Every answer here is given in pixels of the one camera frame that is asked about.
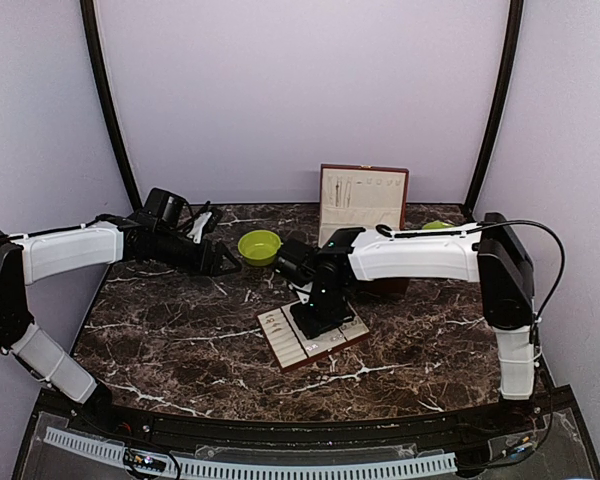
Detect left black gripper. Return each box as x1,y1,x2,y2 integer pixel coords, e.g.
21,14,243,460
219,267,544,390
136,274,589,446
153,229,242,277

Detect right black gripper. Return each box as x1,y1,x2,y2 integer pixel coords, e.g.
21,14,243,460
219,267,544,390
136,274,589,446
290,283,352,338

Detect red jewelry tray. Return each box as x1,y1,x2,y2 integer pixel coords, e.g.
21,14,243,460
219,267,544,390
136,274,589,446
257,301,370,373

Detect red jewelry box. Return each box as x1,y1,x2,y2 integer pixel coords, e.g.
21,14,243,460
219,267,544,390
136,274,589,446
317,163,411,301

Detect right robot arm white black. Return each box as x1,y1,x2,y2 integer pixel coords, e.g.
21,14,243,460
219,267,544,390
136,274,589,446
273,212,545,434

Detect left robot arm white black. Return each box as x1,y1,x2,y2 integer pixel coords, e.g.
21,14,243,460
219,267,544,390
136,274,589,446
0,188,241,436

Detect green bowl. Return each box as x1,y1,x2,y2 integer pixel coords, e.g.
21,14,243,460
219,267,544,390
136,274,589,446
238,230,282,267

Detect green plate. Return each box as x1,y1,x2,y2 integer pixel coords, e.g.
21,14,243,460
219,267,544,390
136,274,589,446
422,221,454,230

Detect small circuit board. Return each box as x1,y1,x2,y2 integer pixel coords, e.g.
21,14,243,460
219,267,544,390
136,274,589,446
123,449,166,472

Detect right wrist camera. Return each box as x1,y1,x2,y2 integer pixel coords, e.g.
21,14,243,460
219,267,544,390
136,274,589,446
273,238,318,293

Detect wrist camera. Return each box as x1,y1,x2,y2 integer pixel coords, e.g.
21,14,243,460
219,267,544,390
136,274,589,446
273,238,318,293
143,187,224,244

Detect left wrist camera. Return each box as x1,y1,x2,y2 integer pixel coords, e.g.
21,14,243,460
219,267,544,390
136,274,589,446
143,187,224,244

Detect gold necklaces in lid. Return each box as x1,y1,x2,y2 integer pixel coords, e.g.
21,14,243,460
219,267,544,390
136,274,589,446
329,174,354,209

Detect white slotted cable duct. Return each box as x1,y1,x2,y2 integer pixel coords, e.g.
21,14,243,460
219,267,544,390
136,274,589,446
42,427,457,479

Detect right black frame post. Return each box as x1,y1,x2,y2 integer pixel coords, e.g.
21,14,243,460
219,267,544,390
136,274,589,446
462,0,524,218

